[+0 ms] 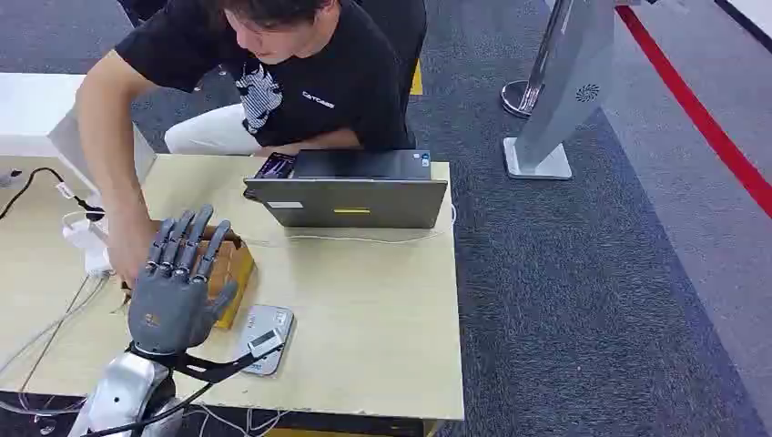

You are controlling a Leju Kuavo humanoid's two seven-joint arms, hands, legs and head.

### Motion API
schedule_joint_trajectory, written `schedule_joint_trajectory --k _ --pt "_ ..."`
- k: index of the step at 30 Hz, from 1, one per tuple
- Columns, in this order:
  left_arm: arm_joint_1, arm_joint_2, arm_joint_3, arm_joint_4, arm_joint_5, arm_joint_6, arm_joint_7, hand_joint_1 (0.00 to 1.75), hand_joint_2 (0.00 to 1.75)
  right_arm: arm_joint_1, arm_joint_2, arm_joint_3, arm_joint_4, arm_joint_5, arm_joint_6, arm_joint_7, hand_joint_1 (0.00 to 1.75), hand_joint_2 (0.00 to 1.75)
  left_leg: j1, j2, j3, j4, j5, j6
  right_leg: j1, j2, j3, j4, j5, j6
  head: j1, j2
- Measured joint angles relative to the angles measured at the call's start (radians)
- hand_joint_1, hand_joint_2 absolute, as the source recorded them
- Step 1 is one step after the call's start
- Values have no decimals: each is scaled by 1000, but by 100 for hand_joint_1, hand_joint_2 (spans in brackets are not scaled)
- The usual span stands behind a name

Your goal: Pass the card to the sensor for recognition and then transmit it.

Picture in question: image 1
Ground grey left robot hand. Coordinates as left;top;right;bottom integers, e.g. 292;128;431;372
127;205;239;356

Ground wooden card box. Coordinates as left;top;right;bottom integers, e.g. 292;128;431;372
147;219;257;331

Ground person's hand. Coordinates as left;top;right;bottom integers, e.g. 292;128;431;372
107;208;159;290

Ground white power adapter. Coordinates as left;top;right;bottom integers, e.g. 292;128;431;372
60;210;114;279

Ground smartphone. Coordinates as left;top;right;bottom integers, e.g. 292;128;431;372
253;151;298;180

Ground white cabinet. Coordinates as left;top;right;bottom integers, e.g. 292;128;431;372
0;73;157;193

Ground grey laptop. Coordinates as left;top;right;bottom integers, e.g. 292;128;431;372
243;149;450;230

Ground person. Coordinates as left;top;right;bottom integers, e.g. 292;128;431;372
75;0;428;290

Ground chrome round pole base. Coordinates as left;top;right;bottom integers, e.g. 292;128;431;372
500;79;544;119

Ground silver floor stand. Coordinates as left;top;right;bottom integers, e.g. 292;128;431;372
503;0;642;181

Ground red floor tape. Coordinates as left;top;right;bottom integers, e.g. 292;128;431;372
615;5;772;219

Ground black cable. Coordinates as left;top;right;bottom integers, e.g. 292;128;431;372
0;167;105;222

